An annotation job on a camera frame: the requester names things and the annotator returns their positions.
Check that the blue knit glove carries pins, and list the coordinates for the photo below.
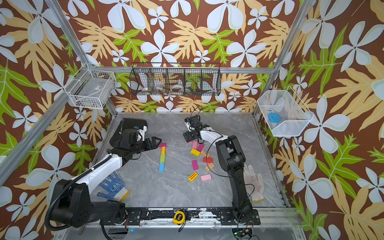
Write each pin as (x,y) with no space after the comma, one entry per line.
(114,188)

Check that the white wire basket left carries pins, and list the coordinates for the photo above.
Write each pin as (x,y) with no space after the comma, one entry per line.
(90,87)

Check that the white wire basket right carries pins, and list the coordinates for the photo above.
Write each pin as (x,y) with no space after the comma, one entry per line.
(294,113)

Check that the tan wooden block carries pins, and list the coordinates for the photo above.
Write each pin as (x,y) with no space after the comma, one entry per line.
(209,167)

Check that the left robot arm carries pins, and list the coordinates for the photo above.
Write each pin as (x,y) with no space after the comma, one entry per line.
(71,204)

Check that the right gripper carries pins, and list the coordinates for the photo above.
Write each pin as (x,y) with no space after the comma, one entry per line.
(187,136)

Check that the yellow red striped block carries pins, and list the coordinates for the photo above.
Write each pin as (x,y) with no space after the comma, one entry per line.
(193,176)

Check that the yellow tape measure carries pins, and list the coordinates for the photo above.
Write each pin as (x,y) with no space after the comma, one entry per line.
(179,218)

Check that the blue block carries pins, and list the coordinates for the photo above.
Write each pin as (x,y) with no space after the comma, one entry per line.
(161,167)

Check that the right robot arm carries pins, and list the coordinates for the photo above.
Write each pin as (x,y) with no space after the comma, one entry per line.
(231,159)

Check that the white wire basket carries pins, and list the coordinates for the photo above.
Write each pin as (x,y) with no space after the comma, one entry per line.
(294,113)
(90,87)

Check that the black plastic case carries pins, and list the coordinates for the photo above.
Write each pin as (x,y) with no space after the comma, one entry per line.
(129,124)

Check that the blue object in basket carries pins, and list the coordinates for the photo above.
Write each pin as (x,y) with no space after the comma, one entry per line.
(274,118)

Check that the black wire basket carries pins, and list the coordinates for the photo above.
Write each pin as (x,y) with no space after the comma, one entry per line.
(179,79)

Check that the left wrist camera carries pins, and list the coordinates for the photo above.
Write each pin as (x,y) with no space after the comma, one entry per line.
(140,131)

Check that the white work glove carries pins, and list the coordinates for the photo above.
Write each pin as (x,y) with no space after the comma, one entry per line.
(254,184)

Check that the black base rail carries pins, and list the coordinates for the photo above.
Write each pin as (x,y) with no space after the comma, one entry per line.
(199,217)

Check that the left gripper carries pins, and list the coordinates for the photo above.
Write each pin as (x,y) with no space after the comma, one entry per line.
(155,145)

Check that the patterned wooden block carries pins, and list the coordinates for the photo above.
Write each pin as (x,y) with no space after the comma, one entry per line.
(205,154)

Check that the light pink block bottom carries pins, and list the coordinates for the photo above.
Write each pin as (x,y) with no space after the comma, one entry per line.
(206,177)

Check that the green block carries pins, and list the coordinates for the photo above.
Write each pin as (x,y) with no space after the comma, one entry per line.
(162,159)

